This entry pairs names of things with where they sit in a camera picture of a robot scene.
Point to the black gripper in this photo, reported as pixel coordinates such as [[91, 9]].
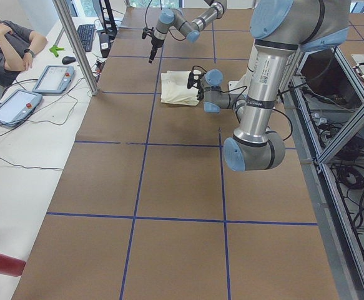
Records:
[[200, 90], [154, 42]]

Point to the cream long-sleeve cat shirt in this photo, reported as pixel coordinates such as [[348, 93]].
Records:
[[174, 89]]

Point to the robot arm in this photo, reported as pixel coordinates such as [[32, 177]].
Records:
[[279, 29], [172, 17]]

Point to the black box with label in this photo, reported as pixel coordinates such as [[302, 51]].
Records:
[[105, 44]]

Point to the black keyboard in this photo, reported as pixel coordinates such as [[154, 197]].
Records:
[[86, 34]]

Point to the black computer mouse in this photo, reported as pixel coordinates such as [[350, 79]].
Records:
[[68, 60]]

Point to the green plastic part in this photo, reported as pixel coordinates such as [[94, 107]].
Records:
[[55, 50]]

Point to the far teach pendant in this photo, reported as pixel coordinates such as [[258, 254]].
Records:
[[54, 80]]

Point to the teach pendant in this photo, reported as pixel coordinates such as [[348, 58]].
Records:
[[18, 107], [54, 80]]

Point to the seated person grey shirt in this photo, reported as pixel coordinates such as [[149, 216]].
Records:
[[18, 48]]

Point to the near teach pendant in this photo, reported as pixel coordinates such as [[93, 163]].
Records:
[[18, 107]]

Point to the red cylinder bottle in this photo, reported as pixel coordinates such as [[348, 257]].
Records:
[[11, 266]]

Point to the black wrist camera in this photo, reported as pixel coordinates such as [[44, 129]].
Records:
[[194, 78], [147, 32]]

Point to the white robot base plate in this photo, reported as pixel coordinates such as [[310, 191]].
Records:
[[236, 87]]

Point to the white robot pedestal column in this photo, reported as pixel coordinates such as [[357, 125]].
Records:
[[250, 69]]

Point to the aluminium frame post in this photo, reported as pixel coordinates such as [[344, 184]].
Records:
[[73, 38]]

